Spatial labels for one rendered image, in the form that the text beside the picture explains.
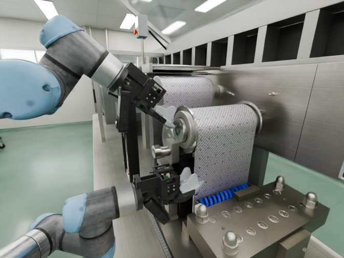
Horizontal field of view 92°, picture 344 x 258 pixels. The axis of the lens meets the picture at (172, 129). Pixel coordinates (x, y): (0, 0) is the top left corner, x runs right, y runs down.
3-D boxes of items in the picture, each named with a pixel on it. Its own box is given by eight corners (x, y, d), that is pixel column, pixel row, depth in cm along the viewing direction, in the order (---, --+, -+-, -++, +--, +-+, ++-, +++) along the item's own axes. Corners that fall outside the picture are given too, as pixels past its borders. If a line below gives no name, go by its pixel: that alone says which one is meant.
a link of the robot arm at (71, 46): (40, 48, 36) (63, 17, 36) (88, 81, 42) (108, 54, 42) (28, 41, 29) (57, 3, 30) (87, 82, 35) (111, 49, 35)
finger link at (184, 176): (203, 166, 50) (176, 173, 46) (202, 183, 52) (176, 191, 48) (197, 162, 53) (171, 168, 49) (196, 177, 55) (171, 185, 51)
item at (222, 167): (192, 203, 53) (194, 150, 47) (245, 184, 62) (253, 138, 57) (193, 204, 52) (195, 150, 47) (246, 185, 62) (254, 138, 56)
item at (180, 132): (180, 147, 50) (170, 131, 55) (186, 146, 50) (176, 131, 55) (186, 128, 45) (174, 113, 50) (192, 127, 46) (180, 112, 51)
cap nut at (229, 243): (217, 243, 39) (219, 229, 37) (230, 238, 40) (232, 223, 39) (229, 259, 35) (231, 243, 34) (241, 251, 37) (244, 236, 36)
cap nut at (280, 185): (270, 185, 60) (273, 174, 58) (277, 183, 61) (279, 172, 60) (280, 191, 56) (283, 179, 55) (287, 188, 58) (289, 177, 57)
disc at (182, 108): (172, 143, 59) (173, 102, 55) (174, 143, 60) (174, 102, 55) (195, 162, 47) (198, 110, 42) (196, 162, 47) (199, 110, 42)
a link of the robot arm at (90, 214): (70, 219, 41) (64, 190, 39) (116, 205, 46) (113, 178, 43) (66, 247, 34) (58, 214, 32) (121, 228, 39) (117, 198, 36)
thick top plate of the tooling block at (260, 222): (186, 230, 49) (187, 214, 47) (275, 192, 65) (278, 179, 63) (223, 291, 35) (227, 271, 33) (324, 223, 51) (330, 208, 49)
